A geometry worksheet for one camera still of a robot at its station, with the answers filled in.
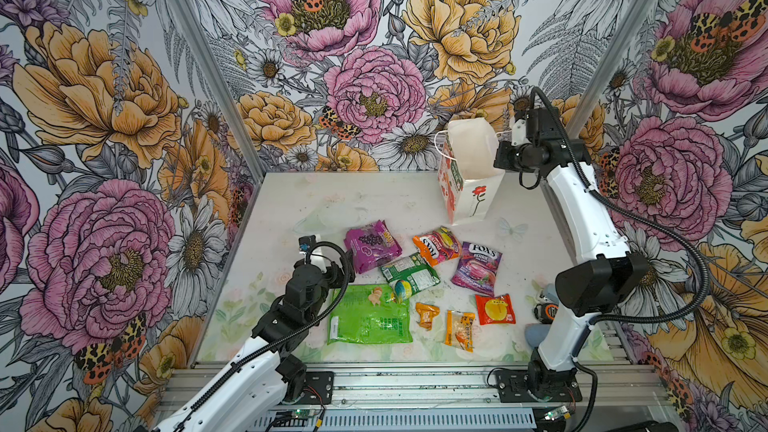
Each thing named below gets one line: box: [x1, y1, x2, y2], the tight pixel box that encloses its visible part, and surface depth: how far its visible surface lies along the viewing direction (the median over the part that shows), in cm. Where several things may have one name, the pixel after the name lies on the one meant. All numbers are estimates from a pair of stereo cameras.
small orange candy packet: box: [415, 302, 440, 331], surface depth 87 cm
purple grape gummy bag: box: [344, 220, 403, 274], surface depth 96 cm
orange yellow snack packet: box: [444, 310, 476, 353], surface depth 84 cm
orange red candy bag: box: [412, 226, 461, 267], surface depth 99 cm
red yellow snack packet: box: [475, 293, 516, 325], surface depth 87 cm
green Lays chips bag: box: [328, 283, 413, 345], surface depth 85 cm
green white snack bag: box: [380, 252, 441, 295], surface depth 93 cm
